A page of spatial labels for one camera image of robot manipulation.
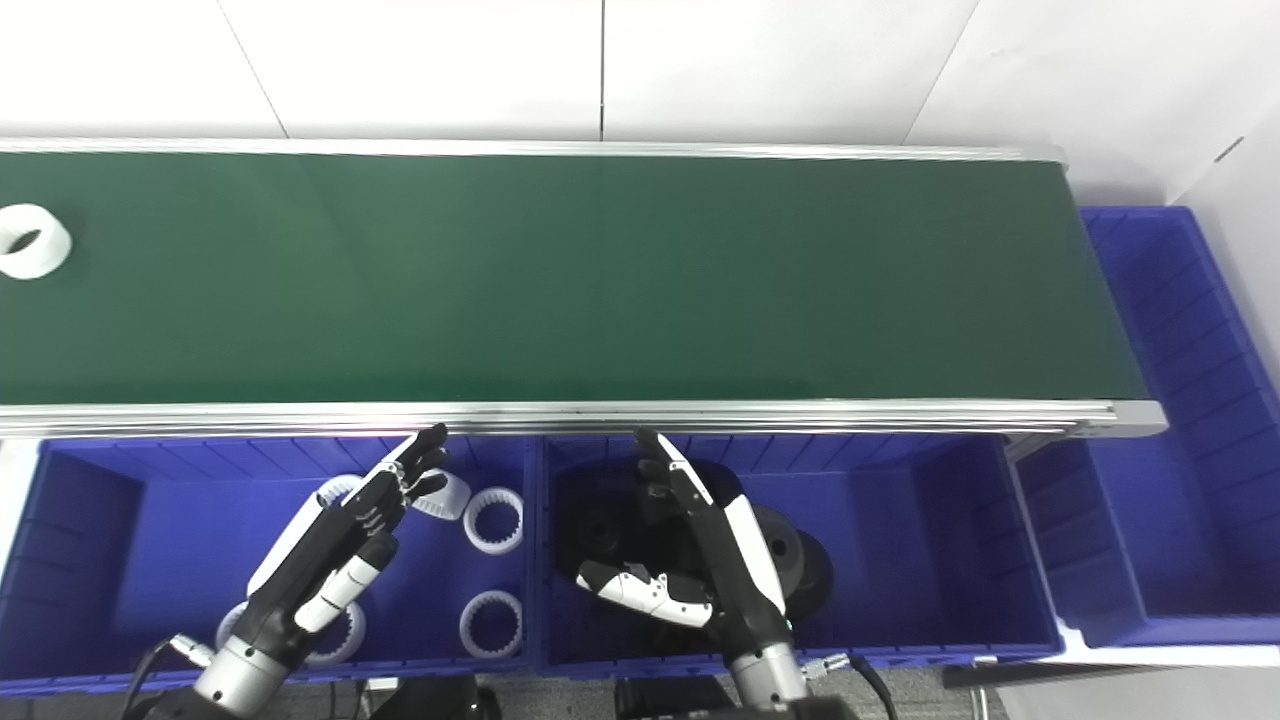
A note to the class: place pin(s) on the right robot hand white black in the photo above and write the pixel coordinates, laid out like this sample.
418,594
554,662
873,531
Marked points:
745,560

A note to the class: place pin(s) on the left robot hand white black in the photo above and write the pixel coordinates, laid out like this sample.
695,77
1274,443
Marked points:
330,545

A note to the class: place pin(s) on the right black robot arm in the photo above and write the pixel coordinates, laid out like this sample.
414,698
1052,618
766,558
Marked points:
770,685

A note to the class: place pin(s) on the black round disc part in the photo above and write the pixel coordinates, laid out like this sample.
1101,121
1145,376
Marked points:
800,565
600,525

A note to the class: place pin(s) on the blue plastic bin white parts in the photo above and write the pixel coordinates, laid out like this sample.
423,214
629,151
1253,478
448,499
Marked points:
160,540

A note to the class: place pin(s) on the blue plastic bin black parts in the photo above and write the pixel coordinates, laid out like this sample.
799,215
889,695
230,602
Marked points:
920,550

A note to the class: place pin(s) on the blue plastic bin empty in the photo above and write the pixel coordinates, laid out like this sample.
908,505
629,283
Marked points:
1180,480

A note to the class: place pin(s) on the green conveyor belt aluminium frame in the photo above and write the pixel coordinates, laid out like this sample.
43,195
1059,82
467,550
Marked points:
600,280

